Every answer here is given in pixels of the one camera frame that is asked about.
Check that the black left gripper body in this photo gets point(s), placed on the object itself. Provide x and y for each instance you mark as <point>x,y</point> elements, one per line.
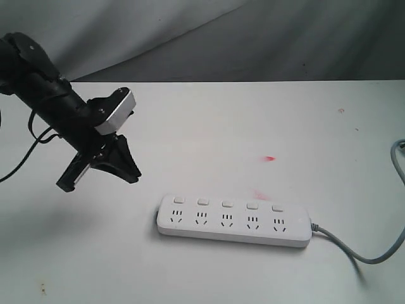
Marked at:
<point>79,131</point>

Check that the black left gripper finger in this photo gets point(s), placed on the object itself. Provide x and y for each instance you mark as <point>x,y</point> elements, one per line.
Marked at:
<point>115,158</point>

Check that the white five-outlet power strip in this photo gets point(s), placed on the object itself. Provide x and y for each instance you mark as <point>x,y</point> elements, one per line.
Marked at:
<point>252,221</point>

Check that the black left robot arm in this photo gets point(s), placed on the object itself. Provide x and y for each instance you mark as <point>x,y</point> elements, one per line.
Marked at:
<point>28,73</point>

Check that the grey backdrop cloth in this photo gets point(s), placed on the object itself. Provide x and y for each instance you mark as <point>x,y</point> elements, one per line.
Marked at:
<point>215,41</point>

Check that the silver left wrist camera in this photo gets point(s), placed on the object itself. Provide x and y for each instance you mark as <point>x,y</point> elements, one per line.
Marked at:
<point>113,111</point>

